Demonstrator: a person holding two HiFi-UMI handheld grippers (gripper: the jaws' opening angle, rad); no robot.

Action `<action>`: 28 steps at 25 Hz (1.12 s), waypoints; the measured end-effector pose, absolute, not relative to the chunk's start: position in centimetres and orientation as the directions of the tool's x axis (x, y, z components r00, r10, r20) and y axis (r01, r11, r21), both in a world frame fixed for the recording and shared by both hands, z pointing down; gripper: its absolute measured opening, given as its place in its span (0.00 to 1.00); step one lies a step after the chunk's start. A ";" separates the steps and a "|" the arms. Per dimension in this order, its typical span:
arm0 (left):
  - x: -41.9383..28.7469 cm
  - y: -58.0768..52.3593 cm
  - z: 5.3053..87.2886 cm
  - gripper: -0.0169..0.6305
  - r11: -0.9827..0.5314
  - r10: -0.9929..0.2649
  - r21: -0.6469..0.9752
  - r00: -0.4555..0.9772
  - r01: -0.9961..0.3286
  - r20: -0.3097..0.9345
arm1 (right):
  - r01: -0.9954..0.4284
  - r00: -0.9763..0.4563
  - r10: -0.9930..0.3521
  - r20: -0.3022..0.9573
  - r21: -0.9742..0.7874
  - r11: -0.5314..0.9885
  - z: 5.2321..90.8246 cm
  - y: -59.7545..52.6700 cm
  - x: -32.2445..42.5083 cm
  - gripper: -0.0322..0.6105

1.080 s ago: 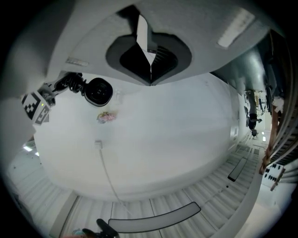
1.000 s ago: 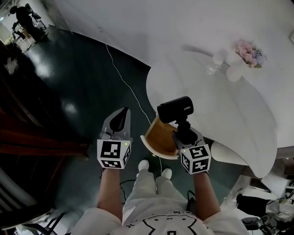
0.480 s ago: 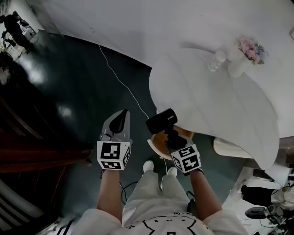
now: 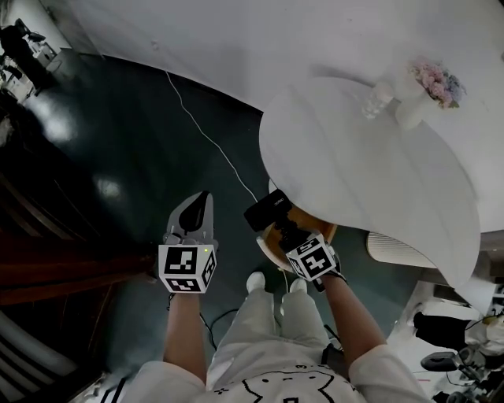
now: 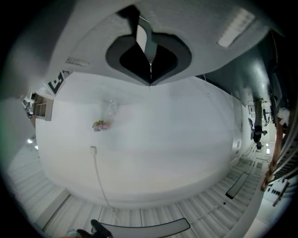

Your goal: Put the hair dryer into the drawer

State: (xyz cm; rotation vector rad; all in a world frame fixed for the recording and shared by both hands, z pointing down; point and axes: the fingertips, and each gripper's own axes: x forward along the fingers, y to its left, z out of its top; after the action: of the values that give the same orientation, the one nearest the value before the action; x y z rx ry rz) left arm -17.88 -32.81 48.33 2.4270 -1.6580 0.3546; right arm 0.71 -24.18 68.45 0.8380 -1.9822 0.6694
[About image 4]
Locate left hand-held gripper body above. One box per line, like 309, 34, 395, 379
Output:
157, 230, 220, 294

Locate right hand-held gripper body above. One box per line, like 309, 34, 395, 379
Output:
285, 234, 338, 281

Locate black hair dryer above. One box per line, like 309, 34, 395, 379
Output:
243, 188, 312, 253

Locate person's left forearm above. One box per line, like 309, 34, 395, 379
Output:
163, 291, 208, 385

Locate person's right forearm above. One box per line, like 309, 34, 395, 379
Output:
321, 271, 389, 381

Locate white oval table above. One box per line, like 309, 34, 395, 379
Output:
258, 76, 482, 290

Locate person's white trousers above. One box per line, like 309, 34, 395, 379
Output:
206, 287, 332, 389

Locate black waist pack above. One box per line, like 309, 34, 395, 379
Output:
321, 342, 350, 381

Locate dark wooden furniture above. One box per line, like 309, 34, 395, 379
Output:
0, 165, 158, 355

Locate person's white printed shirt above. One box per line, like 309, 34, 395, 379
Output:
100, 342, 434, 403

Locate black bag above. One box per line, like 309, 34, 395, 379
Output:
413, 310, 469, 351

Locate black grey device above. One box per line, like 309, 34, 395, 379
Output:
420, 346, 473, 373

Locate clear glass cup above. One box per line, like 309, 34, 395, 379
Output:
361, 96, 385, 120
372, 80, 395, 104

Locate white striped bedding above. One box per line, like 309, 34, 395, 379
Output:
0, 309, 80, 403

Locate white flower vase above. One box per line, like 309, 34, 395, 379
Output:
395, 88, 434, 131

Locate white fabric bundle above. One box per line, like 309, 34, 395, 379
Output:
466, 314, 504, 355

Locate pink flower bouquet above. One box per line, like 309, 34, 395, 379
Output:
407, 57, 468, 110

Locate white power cable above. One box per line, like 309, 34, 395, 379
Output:
165, 70, 259, 202

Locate black floor cable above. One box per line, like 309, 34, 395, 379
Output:
198, 309, 241, 351

